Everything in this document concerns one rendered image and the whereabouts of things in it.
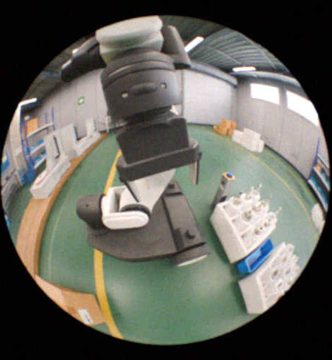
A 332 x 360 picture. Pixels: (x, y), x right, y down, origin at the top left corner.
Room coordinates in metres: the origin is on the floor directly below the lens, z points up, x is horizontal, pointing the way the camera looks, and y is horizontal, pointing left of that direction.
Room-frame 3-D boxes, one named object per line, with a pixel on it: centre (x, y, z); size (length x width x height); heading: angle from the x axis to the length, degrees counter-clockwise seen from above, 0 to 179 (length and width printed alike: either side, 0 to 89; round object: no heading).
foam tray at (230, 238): (0.26, -0.56, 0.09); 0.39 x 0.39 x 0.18; 12
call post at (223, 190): (0.53, -0.42, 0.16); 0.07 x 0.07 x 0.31; 12
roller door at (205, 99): (5.71, -2.33, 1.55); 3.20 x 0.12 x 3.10; 103
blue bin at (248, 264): (-0.01, -0.59, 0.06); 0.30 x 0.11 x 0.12; 102
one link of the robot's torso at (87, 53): (0.31, 0.21, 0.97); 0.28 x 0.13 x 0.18; 103
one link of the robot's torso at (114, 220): (0.32, 0.19, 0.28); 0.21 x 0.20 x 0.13; 103
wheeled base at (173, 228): (0.32, 0.16, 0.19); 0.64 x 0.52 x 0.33; 103
